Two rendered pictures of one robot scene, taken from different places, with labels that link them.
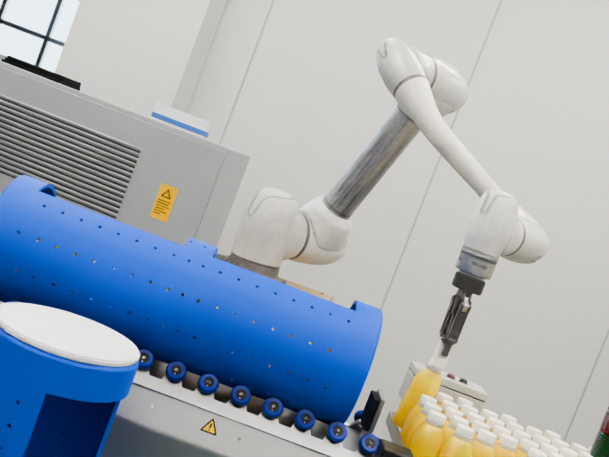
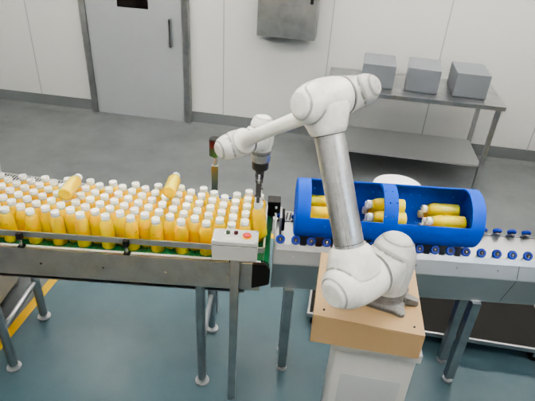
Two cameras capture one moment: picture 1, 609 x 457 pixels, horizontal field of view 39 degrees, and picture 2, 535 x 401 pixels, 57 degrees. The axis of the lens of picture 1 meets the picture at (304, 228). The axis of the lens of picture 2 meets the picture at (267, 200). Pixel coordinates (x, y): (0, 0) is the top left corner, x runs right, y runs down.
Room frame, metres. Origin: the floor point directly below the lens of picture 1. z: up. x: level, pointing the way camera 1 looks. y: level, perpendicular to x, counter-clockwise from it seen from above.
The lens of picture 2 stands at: (4.02, -0.31, 2.37)
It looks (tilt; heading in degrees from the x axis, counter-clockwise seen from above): 32 degrees down; 182
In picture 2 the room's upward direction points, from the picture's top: 4 degrees clockwise
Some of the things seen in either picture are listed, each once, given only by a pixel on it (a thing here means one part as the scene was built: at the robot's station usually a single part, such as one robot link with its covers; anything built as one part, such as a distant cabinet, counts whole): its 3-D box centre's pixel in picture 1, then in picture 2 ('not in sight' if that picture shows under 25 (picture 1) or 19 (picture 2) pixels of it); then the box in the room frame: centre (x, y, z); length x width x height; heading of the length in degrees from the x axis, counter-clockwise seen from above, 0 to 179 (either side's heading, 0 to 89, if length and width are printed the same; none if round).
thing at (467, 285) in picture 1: (464, 293); (259, 169); (2.08, -0.41, 1.33); 0.08 x 0.07 x 0.09; 1
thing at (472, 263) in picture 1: (476, 264); (260, 154); (2.08, -0.41, 1.40); 0.09 x 0.09 x 0.06
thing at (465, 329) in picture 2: not in sight; (460, 342); (2.03, 0.76, 0.31); 0.06 x 0.06 x 0.63; 1
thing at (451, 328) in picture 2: not in sight; (453, 324); (1.89, 0.75, 0.31); 0.06 x 0.06 x 0.63; 1
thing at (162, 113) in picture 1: (181, 121); not in sight; (3.76, 0.66, 1.48); 0.24 x 0.12 x 0.08; 92
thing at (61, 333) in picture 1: (67, 333); (397, 186); (1.59, 0.34, 1.03); 0.28 x 0.28 x 0.01
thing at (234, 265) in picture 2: not in sight; (232, 332); (2.27, -0.49, 0.50); 0.04 x 0.04 x 1.00; 1
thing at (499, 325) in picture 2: not in sight; (421, 311); (1.55, 0.69, 0.07); 1.50 x 0.52 x 0.15; 84
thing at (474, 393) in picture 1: (442, 393); (235, 244); (2.27, -0.49, 1.05); 0.20 x 0.10 x 0.10; 91
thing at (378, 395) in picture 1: (368, 418); (282, 222); (1.98, -0.29, 0.99); 0.10 x 0.02 x 0.12; 1
